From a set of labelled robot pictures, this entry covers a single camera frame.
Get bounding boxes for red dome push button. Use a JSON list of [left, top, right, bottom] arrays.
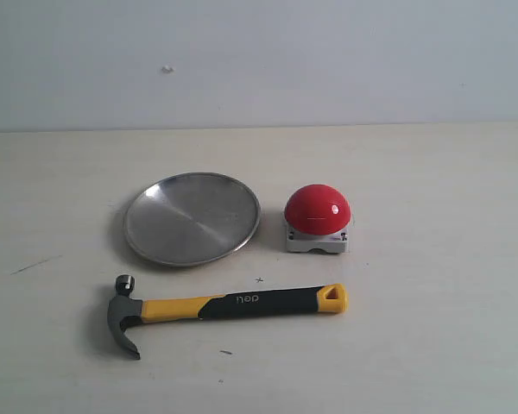
[[284, 184, 353, 254]]

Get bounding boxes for round steel plate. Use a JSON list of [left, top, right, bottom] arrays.
[[123, 172, 261, 267]]

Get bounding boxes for yellow black claw hammer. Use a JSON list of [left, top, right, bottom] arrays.
[[107, 274, 349, 360]]

